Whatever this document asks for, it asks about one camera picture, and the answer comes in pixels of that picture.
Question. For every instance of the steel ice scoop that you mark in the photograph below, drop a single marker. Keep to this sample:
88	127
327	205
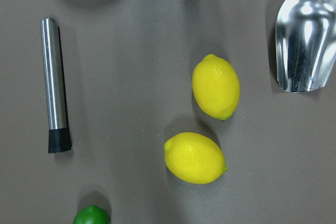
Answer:
305	44

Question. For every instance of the yellow lemon lower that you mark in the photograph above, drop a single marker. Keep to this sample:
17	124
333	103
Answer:
194	158

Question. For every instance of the yellow lemon upper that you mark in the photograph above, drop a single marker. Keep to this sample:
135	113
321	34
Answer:
216	87

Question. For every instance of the yellow lemon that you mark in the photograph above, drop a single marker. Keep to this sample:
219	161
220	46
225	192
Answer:
216	87
194	158

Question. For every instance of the green lime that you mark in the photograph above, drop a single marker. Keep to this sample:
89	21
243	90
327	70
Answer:
92	214

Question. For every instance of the steel muddler black tip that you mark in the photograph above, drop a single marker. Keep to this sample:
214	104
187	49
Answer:
59	139

